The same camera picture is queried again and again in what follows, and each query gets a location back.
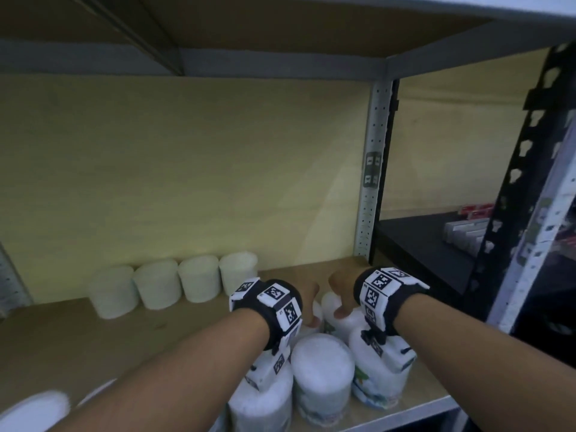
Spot person's right hand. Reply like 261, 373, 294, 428
328, 267, 362, 321

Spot person's left hand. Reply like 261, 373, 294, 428
295, 281, 321, 331

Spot white jar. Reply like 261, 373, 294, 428
322, 292, 368, 345
299, 301, 326, 340

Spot group of white cotton-swab tubs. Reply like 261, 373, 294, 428
0, 328, 413, 432

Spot grey metal shelf wooden boards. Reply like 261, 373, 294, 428
0, 0, 576, 432

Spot person's left forearm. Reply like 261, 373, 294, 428
47, 308, 271, 432

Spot person's right forearm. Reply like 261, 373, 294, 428
394, 292, 576, 432

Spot black wristband with marker tags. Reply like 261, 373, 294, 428
353, 266, 431, 336
228, 277, 303, 352

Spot row of purple labelled packets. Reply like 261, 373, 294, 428
443, 218, 490, 257

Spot row of red packets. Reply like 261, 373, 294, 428
458, 203, 494, 220

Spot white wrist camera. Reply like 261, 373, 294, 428
244, 339, 292, 393
359, 327, 418, 375

